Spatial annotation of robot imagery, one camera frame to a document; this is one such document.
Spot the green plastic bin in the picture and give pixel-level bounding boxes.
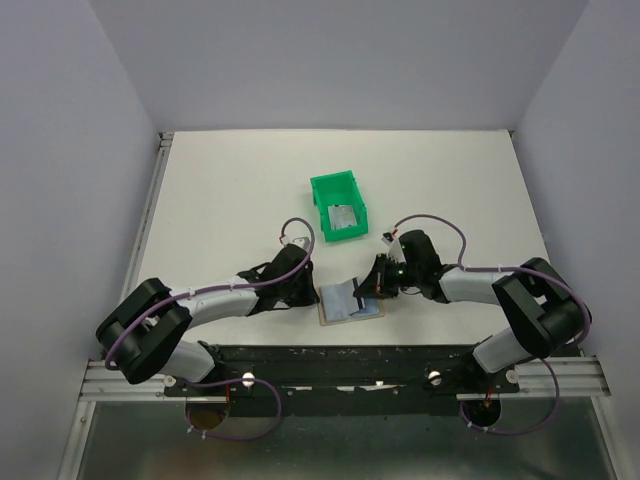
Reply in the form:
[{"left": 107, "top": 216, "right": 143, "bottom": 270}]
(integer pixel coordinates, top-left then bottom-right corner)
[{"left": 310, "top": 170, "right": 369, "bottom": 243}]

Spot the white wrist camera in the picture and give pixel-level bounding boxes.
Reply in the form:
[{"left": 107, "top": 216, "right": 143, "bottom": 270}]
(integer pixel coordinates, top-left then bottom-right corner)
[
  {"left": 382, "top": 230, "right": 406, "bottom": 263},
  {"left": 280, "top": 235, "right": 311, "bottom": 252}
]

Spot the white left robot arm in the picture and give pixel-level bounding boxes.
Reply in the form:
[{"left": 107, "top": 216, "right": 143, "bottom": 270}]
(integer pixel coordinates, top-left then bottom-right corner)
[{"left": 95, "top": 243, "right": 319, "bottom": 395}]

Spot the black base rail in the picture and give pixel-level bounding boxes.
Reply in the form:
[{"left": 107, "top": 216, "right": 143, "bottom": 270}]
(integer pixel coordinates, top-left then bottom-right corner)
[{"left": 159, "top": 345, "right": 519, "bottom": 417}]

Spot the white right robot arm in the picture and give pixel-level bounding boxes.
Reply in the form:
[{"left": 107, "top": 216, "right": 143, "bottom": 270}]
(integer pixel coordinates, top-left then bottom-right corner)
[{"left": 354, "top": 230, "right": 591, "bottom": 392}]

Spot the aluminium frame rail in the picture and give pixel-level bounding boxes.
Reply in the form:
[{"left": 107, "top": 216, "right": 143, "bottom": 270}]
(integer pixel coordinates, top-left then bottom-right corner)
[{"left": 457, "top": 354, "right": 612, "bottom": 401}]

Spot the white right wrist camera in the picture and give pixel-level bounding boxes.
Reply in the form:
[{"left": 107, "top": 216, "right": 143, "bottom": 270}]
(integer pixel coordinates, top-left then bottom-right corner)
[{"left": 382, "top": 230, "right": 406, "bottom": 263}]

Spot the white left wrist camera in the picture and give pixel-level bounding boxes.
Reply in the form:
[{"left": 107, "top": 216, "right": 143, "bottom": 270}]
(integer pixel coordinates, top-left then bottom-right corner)
[{"left": 280, "top": 235, "right": 311, "bottom": 252}]

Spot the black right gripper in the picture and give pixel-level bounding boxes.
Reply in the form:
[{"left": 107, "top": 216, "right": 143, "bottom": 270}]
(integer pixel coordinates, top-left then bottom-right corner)
[{"left": 353, "top": 253, "right": 421, "bottom": 299}]

